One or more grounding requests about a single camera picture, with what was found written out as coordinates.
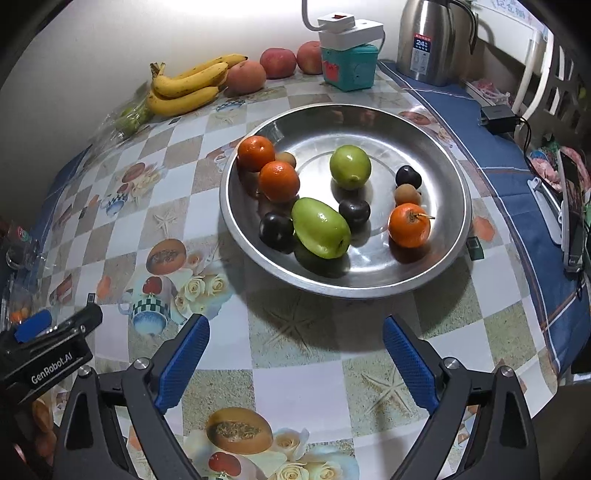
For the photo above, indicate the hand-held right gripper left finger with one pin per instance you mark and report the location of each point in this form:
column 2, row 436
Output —
column 182, row 364

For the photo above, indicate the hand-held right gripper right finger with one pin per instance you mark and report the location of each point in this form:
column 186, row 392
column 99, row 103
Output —
column 411, row 364

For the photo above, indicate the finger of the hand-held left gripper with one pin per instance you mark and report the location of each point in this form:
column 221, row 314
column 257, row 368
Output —
column 85, row 318
column 32, row 325

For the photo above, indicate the tangerine with pale twig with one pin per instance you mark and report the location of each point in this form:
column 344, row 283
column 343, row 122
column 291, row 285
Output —
column 408, row 225

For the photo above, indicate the oblong green jujube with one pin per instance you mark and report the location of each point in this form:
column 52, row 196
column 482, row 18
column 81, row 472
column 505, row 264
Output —
column 321, row 227

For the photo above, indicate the brown longan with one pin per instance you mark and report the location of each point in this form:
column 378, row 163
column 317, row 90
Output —
column 288, row 158
column 407, row 195

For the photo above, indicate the black plum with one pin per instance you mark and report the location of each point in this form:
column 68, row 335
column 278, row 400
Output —
column 407, row 177

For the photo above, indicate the large tangerine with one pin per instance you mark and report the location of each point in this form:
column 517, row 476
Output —
column 278, row 181

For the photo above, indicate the round green jujube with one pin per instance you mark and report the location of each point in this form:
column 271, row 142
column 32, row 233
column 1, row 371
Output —
column 350, row 166

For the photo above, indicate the tangerine with dark stem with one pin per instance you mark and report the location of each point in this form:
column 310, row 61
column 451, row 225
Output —
column 255, row 153

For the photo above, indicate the large steel bowl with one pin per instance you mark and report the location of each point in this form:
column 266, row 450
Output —
column 392, row 134

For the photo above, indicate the clear container of small oranges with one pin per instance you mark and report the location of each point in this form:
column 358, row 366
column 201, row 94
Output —
column 18, row 309

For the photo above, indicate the checkered printed tablecloth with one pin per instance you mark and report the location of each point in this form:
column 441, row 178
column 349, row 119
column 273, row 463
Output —
column 323, row 332

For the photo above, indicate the clear bag of green fruit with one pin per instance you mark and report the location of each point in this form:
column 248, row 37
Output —
column 122, row 117

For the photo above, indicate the white phone stand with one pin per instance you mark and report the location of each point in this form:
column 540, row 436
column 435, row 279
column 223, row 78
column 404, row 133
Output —
column 549, row 207

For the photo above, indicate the black phone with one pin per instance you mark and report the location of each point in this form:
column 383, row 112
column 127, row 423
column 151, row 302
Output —
column 572, row 207

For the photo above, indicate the pink patterned cloth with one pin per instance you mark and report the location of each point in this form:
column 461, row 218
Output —
column 545, row 166

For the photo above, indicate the yellow banana bunch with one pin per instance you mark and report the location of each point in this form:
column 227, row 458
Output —
column 184, row 90

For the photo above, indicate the black charger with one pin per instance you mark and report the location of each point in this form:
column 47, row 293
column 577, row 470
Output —
column 496, row 119

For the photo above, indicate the pink packet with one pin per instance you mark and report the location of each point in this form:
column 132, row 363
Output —
column 489, row 90

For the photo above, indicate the pale red apple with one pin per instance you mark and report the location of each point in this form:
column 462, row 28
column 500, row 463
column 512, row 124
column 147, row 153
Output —
column 244, row 78

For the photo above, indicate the teal plastic box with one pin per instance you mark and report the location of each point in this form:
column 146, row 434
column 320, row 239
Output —
column 348, row 69

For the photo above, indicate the white chair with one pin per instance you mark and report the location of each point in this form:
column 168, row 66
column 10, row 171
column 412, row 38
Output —
column 531, row 64

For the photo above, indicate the stainless steel kettle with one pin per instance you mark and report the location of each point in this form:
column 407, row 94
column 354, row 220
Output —
column 434, row 41

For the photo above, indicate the white power strip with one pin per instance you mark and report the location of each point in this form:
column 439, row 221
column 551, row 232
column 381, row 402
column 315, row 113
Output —
column 351, row 30

